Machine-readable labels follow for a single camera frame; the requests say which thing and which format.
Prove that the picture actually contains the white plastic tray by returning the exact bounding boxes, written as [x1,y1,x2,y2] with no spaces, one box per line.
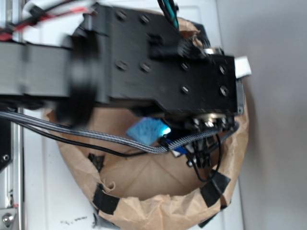
[24,0,244,230]

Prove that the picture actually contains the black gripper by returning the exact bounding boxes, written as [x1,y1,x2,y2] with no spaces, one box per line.
[109,11,244,127]

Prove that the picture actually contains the green cable bundle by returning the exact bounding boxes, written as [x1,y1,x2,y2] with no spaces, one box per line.
[157,0,180,31]

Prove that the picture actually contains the grey braided cable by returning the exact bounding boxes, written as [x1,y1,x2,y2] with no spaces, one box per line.
[0,111,240,155]

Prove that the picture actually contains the blue sponge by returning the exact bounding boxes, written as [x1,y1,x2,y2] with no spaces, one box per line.
[126,117,171,145]

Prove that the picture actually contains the thin black cable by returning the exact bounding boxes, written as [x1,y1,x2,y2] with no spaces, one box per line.
[21,124,223,183]

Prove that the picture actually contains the aluminium frame rail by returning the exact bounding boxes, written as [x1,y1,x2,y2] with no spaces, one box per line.
[0,0,32,230]

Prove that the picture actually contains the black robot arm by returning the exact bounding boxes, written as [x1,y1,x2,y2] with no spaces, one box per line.
[0,4,244,127]

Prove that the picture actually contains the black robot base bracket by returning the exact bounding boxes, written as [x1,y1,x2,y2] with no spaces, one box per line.
[0,118,12,172]

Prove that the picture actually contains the red and black wires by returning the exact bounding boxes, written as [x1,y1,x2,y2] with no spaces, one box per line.
[0,0,96,41]

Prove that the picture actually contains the brown paper-lined bin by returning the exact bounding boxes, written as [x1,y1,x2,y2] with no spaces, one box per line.
[44,14,249,230]

